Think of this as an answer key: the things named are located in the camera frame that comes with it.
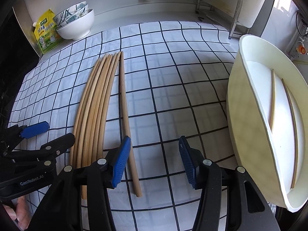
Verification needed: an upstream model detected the large white bowl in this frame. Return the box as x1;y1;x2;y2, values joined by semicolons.
57;9;95;41

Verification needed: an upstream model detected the blue patterned bowl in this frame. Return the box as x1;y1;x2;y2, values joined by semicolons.
52;0;88;25
56;3;90;28

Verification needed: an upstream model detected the person's left hand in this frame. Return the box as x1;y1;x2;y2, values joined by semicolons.
3;196;31;230

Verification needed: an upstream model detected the yellow green refill pouch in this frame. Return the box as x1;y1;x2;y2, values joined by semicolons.
34;9;63;54

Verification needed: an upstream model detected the gas valve with hose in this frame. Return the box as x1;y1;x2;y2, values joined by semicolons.
289;11;307;59

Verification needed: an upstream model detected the cream oval tray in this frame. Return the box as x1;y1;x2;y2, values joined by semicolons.
227;34;307;212

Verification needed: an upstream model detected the metal framed folding rack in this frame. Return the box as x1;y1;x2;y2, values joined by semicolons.
195;0;259;38

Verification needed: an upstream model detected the wooden chopstick separate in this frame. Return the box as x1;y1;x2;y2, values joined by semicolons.
120;52;142;197

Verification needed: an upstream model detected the wooden chopstick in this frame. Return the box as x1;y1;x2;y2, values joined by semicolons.
74;54;112;168
75;55;107;168
81;53;118;200
69;58;101;168
97;52;120;159

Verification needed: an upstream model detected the white black checkered cloth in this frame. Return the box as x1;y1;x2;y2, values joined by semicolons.
9;21;237;230

